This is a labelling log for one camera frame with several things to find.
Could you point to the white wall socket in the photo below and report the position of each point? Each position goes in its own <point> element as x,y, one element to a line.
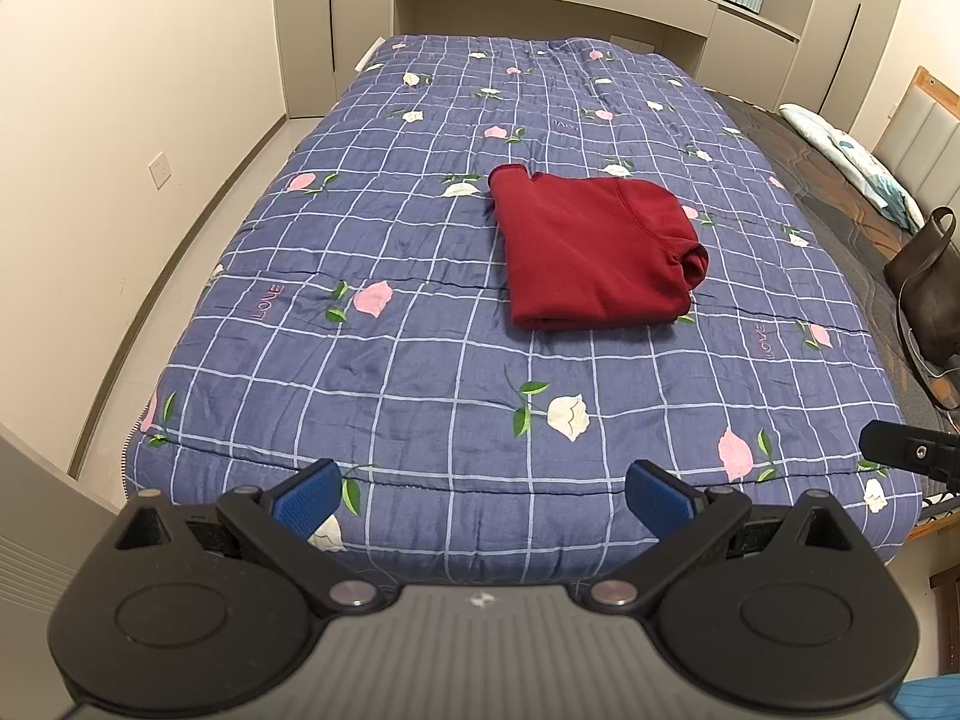
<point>160,171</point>

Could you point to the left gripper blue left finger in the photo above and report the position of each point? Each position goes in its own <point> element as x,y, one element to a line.
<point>274,526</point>

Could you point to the red knit sweater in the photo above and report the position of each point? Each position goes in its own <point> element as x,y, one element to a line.
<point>596,247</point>

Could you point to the white teal floral pillow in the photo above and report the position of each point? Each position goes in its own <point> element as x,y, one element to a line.
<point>862,169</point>

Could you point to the dark patterned bed mattress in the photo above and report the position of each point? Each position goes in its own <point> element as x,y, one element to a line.
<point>847,202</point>

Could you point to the blue plaid floral quilt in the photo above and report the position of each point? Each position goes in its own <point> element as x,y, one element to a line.
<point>361,314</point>

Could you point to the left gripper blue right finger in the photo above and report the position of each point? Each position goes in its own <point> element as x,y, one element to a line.
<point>693,530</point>

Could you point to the brown leather handbag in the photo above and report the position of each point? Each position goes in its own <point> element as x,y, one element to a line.
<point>923,278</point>

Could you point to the padded beige headboard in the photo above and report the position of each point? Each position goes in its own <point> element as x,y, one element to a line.
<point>920,145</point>

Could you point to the beige built-in cabinet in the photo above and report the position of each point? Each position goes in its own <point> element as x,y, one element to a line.
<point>821,54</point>

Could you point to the black fingertip of the right gripper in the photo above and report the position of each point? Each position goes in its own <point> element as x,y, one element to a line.
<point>919,451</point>

